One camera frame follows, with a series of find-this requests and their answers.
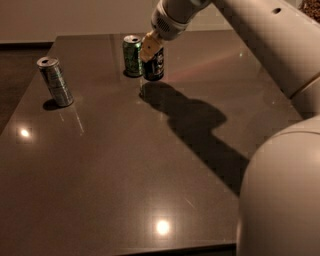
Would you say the silver soda can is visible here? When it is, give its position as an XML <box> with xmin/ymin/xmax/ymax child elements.
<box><xmin>37</xmin><ymin>56</ymin><xmax>74</xmax><ymax>107</ymax></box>

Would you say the green soda can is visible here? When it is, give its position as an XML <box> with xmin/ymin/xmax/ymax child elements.
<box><xmin>122</xmin><ymin>35</ymin><xmax>143</xmax><ymax>77</ymax></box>

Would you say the snack bag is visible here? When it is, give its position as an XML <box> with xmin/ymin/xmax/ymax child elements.
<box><xmin>299</xmin><ymin>0</ymin><xmax>320</xmax><ymax>23</ymax></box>

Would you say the blue pepsi can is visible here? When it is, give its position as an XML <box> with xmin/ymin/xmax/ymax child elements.
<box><xmin>143</xmin><ymin>48</ymin><xmax>164</xmax><ymax>81</ymax></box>

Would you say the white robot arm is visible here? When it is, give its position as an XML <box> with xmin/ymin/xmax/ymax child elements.
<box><xmin>140</xmin><ymin>0</ymin><xmax>320</xmax><ymax>256</ymax></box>

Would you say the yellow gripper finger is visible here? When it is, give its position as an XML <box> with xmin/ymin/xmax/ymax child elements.
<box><xmin>139</xmin><ymin>30</ymin><xmax>163</xmax><ymax>63</ymax></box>

